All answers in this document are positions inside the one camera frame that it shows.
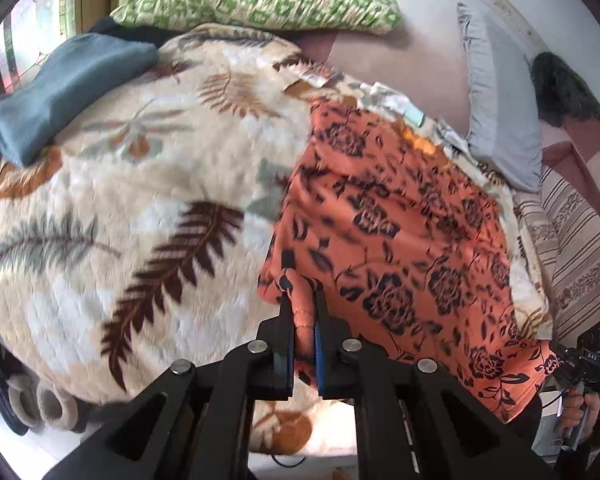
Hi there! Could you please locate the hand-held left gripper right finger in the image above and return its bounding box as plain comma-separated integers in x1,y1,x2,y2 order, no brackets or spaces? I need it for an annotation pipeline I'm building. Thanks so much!
312,288,561,480

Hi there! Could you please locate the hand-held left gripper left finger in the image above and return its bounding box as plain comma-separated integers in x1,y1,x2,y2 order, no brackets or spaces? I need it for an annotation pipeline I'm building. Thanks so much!
42,291,297,480

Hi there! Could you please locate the orange floral garment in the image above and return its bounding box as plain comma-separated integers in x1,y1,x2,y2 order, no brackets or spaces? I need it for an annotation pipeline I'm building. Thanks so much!
257,97,563,423

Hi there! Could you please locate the person's right hand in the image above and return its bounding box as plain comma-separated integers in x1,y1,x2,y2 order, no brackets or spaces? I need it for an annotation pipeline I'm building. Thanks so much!
554,389,600,444

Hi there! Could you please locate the striped floral bedding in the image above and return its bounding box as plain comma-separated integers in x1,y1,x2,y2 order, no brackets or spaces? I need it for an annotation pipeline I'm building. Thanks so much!
512,165,600,346

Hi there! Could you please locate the pink brown quilt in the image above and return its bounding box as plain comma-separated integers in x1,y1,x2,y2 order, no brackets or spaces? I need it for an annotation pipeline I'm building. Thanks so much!
540,120,600,201

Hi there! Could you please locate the leaf print fleece blanket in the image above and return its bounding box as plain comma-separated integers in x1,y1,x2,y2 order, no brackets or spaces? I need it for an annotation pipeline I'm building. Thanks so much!
0,22,556,456

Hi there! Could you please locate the beige fuzzy slipper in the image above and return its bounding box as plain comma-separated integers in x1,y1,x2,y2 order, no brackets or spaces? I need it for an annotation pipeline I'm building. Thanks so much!
7,379,43,430
36,381,83,432

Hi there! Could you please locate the white grey small cloth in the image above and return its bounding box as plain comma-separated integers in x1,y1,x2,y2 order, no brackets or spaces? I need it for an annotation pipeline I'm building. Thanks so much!
437,120,475,157

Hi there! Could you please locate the grey pillow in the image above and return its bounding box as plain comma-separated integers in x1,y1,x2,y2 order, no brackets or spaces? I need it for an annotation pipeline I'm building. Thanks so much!
456,2,543,192

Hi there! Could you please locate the white and teal small cloth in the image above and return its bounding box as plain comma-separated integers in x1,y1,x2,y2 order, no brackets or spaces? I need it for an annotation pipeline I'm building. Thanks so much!
370,82,428,128

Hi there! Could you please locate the mauve bed sheet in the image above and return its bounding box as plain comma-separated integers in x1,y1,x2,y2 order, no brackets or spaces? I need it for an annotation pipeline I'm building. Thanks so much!
292,10,481,136

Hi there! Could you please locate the blue folded fleece cloth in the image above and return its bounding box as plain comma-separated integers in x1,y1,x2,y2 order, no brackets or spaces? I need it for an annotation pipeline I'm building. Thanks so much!
0,32,160,168

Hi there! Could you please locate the patterned glass window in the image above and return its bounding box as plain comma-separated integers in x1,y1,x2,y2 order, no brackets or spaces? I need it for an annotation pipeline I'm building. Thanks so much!
0,0,81,91

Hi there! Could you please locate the black cable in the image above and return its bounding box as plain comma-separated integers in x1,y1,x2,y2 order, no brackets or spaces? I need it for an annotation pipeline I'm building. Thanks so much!
269,451,307,467

